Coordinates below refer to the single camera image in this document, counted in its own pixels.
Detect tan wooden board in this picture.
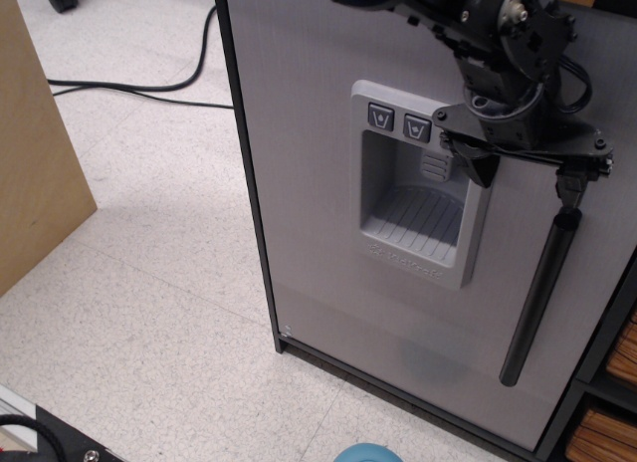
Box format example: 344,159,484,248
1,0,97,293

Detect black door handle bar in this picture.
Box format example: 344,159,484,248
499,207,582,387

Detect teal round object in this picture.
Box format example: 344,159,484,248
334,443,402,462

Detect black braided cable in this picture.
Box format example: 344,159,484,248
0,410,69,462

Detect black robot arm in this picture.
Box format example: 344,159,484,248
332,0,613,214

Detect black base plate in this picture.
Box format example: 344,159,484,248
36,405,122,462

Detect thin black floor cable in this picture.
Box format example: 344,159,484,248
51,86,235,110

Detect grey toy fridge door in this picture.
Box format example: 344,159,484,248
218,0,636,461

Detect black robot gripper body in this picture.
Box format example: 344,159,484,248
433,85,613,178

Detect woven wicker baskets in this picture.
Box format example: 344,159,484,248
565,311,636,461

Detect grey ice dispenser panel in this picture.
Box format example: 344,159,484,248
350,80,491,291

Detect thick black floor cable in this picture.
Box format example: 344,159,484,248
47,6,220,94

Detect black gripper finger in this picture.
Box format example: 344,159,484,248
450,139,501,188
555,165,588,209

